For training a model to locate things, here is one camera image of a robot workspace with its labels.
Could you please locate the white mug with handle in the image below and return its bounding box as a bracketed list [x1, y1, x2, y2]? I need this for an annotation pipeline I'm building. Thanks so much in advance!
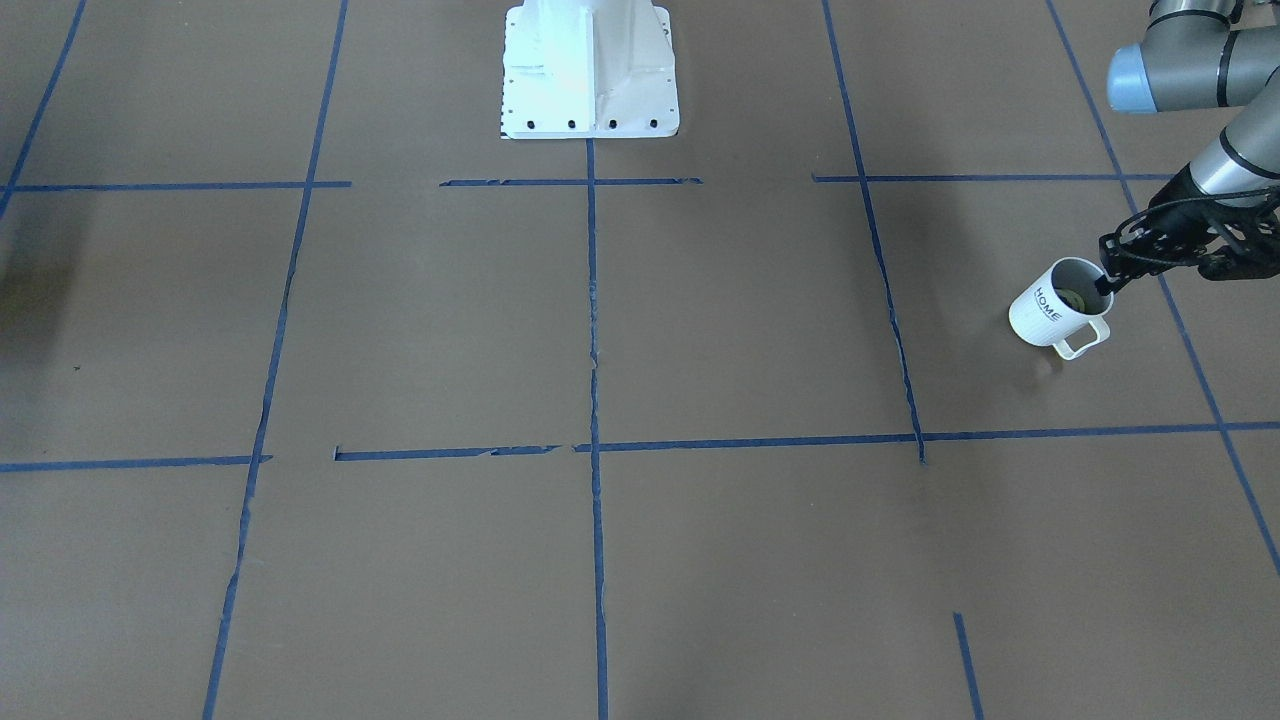
[1007, 258, 1114, 361]

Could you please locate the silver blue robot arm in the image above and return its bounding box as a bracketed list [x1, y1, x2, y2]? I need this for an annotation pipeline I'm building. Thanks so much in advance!
[1096, 1, 1279, 293]

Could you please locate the yellow lemon slice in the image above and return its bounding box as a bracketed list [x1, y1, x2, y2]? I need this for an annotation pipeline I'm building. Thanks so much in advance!
[1053, 287, 1089, 314]

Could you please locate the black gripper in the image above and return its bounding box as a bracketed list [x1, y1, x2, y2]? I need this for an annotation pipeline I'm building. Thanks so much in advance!
[1093, 165, 1279, 297]

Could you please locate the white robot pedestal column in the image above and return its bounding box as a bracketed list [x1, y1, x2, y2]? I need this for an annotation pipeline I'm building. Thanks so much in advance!
[500, 1, 681, 140]

